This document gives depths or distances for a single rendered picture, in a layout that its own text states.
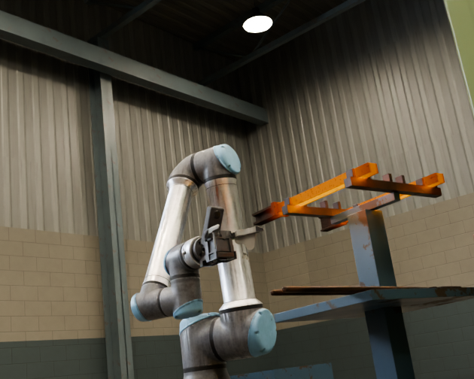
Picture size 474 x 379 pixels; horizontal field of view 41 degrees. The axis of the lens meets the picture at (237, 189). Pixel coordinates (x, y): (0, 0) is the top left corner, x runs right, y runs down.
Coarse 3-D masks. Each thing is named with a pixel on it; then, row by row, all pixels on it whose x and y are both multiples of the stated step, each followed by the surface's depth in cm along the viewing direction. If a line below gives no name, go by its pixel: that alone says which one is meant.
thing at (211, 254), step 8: (224, 232) 180; (200, 240) 187; (208, 240) 179; (216, 240) 178; (224, 240) 179; (200, 248) 186; (208, 248) 179; (216, 248) 176; (224, 248) 179; (232, 248) 179; (200, 256) 186; (208, 256) 179; (216, 256) 176; (224, 256) 177; (232, 256) 179; (200, 264) 185; (208, 264) 184; (216, 264) 184
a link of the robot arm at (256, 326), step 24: (192, 168) 229; (216, 168) 224; (240, 168) 230; (216, 192) 223; (240, 216) 223; (240, 264) 217; (240, 288) 215; (240, 312) 211; (264, 312) 212; (216, 336) 213; (240, 336) 209; (264, 336) 210
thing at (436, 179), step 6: (432, 174) 152; (438, 174) 151; (426, 180) 153; (432, 180) 151; (438, 180) 151; (444, 180) 152; (402, 198) 161; (360, 204) 170; (324, 222) 182; (330, 222) 180; (324, 228) 181; (330, 228) 179; (336, 228) 180
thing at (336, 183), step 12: (360, 168) 138; (372, 168) 137; (336, 180) 144; (312, 192) 150; (324, 192) 147; (276, 204) 160; (300, 204) 154; (252, 216) 168; (264, 216) 165; (276, 216) 160
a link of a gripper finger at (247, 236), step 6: (252, 228) 179; (258, 228) 178; (240, 234) 180; (246, 234) 179; (252, 234) 179; (240, 240) 180; (246, 240) 180; (252, 240) 179; (246, 246) 180; (252, 246) 179
